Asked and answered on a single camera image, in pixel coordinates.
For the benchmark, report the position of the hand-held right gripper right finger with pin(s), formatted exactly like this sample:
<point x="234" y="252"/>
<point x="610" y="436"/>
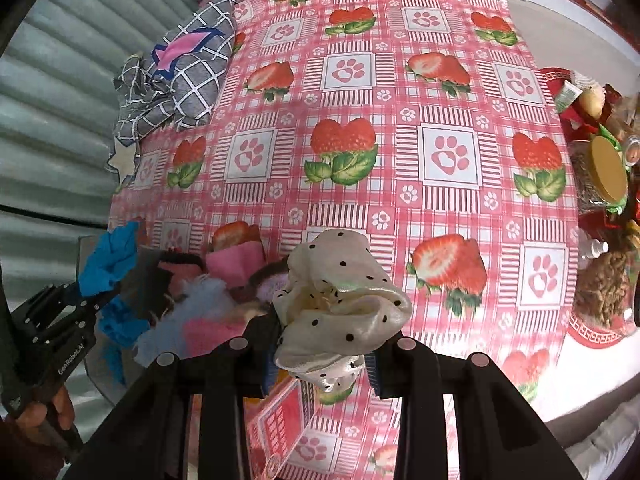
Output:
<point x="372" y="375"/>

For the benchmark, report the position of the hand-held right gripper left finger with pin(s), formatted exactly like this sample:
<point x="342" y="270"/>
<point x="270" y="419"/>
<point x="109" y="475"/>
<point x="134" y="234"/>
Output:
<point x="267" y="375"/>

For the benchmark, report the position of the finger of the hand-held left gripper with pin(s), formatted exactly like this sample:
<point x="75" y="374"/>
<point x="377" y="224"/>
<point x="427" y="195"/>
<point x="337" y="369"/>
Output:
<point x="75" y="297"/>

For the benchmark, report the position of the red storage box white inside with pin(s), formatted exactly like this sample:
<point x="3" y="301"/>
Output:
<point x="285" y="420"/>

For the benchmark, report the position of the blue cloth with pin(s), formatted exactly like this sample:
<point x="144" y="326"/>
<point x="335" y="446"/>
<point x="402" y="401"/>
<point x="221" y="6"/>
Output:
<point x="107" y="260"/>
<point x="120" y="327"/>

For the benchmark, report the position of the pink fluffy cloth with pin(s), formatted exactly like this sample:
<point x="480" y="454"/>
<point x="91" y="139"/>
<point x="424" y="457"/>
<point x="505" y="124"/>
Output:
<point x="212" y="336"/>

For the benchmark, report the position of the cream polka dot scrunchie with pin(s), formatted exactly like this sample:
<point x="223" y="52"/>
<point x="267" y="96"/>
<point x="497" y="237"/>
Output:
<point x="340" y="300"/>

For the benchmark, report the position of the light blue fluffy scrunchie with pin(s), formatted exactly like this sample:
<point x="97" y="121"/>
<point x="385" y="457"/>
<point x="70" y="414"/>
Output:
<point x="200" y="302"/>

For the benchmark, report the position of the pink knitted sock dark cuff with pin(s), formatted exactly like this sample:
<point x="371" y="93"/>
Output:
<point x="182" y="267"/>

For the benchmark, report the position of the person's left forearm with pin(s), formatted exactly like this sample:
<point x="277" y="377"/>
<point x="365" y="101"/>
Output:
<point x="25" y="455"/>

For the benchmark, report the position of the person's left hand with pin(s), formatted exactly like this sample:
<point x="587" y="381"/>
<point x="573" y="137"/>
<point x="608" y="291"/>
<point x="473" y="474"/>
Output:
<point x="47" y="415"/>

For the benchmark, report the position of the pink folded cloth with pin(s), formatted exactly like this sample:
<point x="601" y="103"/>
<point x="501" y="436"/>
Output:
<point x="235" y="265"/>

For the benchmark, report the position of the grey green curtain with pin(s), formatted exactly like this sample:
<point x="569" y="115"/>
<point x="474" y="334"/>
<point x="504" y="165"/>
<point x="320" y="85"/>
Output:
<point x="60" y="90"/>

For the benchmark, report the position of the red snack tray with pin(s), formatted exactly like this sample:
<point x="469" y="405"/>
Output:
<point x="595" y="335"/>

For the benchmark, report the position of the grey plaid star print cloth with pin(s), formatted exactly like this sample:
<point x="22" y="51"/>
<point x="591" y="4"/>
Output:
<point x="185" y="85"/>

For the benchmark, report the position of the white cloth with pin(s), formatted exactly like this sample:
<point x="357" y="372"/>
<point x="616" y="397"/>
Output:
<point x="610" y="445"/>

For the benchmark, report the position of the bag of brown snacks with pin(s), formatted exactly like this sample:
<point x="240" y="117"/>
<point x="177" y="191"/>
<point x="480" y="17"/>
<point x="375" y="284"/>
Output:
<point x="605" y="285"/>

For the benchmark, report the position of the small white bottle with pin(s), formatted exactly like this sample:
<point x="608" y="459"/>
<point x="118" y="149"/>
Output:
<point x="592" y="249"/>

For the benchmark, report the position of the strawberry paw print tablecloth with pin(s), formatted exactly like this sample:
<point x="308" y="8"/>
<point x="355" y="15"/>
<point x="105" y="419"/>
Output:
<point x="400" y="110"/>

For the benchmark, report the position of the jar with yellow lid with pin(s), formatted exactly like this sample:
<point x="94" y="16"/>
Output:
<point x="605" y="170"/>

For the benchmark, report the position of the green white snack packet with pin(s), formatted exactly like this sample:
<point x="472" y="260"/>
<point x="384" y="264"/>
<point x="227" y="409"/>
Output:
<point x="567" y="95"/>

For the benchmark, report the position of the paper cup cake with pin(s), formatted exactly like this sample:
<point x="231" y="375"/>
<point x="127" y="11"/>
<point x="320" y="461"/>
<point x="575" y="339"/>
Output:
<point x="592" y="97"/>

